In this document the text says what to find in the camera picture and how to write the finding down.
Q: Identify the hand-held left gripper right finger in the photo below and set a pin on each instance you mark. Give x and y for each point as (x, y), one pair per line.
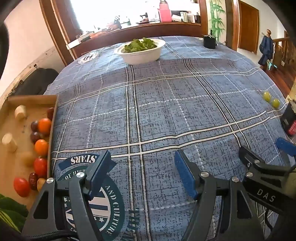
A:
(183, 171)

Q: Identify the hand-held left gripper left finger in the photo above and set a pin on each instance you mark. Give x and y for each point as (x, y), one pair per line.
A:
(100, 171)

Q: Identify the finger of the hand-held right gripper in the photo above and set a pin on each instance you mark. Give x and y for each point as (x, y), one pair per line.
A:
(285, 144)
(256, 163)

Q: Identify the red tomato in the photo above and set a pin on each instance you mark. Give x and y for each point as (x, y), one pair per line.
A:
(21, 187)
(40, 166)

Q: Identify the small orange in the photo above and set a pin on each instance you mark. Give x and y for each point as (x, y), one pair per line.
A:
(41, 147)
(44, 126)

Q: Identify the red date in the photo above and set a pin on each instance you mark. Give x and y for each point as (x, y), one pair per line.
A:
(33, 180)
(50, 112)

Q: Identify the dark purple plum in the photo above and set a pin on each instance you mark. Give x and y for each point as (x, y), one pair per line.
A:
(36, 136)
(34, 125)

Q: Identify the cream sugarcane piece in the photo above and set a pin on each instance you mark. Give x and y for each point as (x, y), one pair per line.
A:
(20, 111)
(9, 141)

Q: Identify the shallow cardboard box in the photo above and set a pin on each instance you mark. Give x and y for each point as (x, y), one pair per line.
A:
(13, 129)

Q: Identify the black and red device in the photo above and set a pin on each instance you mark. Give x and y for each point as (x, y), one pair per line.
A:
(289, 120)

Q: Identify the green grape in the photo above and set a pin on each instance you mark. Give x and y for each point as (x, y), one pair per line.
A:
(275, 103)
(267, 95)

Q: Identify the blue plaid tablecloth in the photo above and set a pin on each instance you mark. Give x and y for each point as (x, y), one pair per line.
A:
(161, 104)

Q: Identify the teal plastic object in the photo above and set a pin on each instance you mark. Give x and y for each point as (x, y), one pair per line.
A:
(271, 66)

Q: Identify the wooden stair railing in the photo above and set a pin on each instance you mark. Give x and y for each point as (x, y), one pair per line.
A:
(281, 53)

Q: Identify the dark blue jacket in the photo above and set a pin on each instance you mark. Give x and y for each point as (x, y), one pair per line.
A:
(266, 49)

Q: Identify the black sofa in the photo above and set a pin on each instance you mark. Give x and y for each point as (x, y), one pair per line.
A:
(39, 81)

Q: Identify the white bowl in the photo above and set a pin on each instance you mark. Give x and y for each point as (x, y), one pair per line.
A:
(141, 58)

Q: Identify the wooden door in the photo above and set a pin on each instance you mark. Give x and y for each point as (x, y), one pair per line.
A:
(248, 26)

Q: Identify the small black box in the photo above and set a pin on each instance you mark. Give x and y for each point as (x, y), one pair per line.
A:
(209, 41)

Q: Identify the flat white box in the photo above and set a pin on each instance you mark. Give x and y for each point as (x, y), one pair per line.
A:
(77, 41)

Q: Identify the green leafy vegetables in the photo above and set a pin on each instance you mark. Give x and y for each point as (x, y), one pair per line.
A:
(140, 45)

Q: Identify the wooden window ledge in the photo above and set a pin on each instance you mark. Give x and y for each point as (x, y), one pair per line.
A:
(150, 29)

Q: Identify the pink bottle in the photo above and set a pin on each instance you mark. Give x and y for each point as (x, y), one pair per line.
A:
(164, 11)

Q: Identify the green bamboo wall sticker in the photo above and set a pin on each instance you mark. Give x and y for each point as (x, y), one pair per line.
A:
(217, 18)

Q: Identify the wooden window frame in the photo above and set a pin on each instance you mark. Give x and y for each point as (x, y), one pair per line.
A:
(52, 23)

